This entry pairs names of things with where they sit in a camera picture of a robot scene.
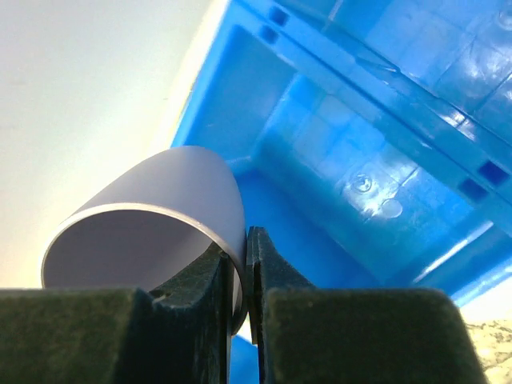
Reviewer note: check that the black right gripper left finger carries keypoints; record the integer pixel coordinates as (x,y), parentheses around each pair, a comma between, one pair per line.
(177,333)

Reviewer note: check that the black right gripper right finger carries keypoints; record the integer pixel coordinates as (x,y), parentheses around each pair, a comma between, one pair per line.
(306,334)

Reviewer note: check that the lilac plastic cup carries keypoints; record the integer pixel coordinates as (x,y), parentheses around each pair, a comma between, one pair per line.
(150,223)

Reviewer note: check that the blue bin with cups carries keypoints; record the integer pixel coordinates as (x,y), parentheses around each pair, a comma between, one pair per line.
(349,196)

